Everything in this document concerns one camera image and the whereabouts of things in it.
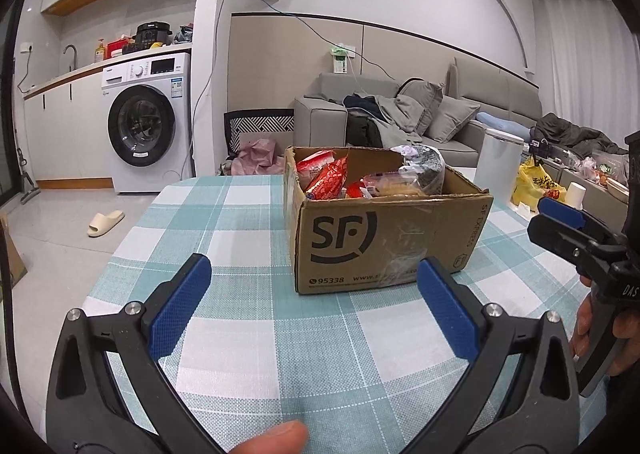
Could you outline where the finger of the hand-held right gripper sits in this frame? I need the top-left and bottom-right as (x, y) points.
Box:
(527, 216), (626, 280)
(538, 196), (626, 248)

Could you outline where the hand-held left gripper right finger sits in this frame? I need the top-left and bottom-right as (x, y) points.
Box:
(402, 257), (581, 454)

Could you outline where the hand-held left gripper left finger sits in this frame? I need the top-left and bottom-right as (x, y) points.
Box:
(45, 253), (236, 454)

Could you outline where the brown cardboard box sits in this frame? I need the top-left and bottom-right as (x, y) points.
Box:
(283, 145), (495, 295)

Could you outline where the clear bread packet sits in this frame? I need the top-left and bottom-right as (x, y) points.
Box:
(362, 173), (426, 198)

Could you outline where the purple silver snack packet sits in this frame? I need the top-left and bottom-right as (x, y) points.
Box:
(390, 144), (446, 195)

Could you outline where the small red black packet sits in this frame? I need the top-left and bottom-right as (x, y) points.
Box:
(305, 157), (350, 200)

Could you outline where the red white snack packet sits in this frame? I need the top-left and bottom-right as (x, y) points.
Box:
(296, 149), (337, 176)

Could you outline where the person's right hand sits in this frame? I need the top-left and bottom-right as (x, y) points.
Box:
(571, 279), (640, 377)

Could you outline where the person's left hand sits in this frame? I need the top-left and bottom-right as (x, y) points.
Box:
(219, 420), (310, 454)

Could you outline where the white paper cup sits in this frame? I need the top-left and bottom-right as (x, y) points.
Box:
(565, 181), (587, 209)

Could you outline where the yellow plastic bag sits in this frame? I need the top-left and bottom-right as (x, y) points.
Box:
(510, 157), (566, 213)

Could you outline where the cluttered side table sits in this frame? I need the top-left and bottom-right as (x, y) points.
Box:
(550, 149), (631, 208)

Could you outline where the dark grey clothing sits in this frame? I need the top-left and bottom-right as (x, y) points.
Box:
(532, 113), (629, 155)

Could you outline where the white cylindrical bin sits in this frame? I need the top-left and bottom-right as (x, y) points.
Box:
(472, 128), (525, 203)

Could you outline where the light blue pillow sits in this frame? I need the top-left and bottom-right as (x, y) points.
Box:
(475, 112), (526, 140)

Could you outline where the beige slipper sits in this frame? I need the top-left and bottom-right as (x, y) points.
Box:
(87, 210), (126, 238)

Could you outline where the grey sofa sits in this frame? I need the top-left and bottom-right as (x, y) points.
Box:
(293, 57), (544, 170)

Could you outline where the grey cushion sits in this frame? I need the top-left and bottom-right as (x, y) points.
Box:
(425, 97), (481, 144)
(395, 79), (445, 135)

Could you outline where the pink bag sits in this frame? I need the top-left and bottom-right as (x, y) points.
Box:
(231, 137), (286, 176)

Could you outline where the printed cardboard floor box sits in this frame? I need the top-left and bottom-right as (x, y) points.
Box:
(0, 214), (29, 303)

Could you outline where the white washing machine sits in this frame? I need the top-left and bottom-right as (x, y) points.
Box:
(101, 52), (195, 194)

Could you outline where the black white patterned chair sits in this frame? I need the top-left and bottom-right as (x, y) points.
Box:
(223, 108), (296, 160)

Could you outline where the mop stick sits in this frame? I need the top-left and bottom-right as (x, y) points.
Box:
(15, 149), (41, 205)

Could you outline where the pile of clothes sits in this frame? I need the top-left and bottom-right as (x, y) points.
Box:
(342, 91), (424, 148)

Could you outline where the white kitchen cabinet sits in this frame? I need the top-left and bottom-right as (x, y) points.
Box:
(24, 69), (114, 190)

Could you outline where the red box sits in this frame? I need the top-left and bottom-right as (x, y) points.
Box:
(106, 34), (136, 57)

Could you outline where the black cooker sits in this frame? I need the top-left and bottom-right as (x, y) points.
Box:
(135, 22), (174, 52)

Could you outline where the white green wall device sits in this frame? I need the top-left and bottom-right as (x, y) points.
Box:
(330, 45), (357, 76)

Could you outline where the black wall cable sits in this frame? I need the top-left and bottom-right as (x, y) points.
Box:
(200, 0), (402, 80)

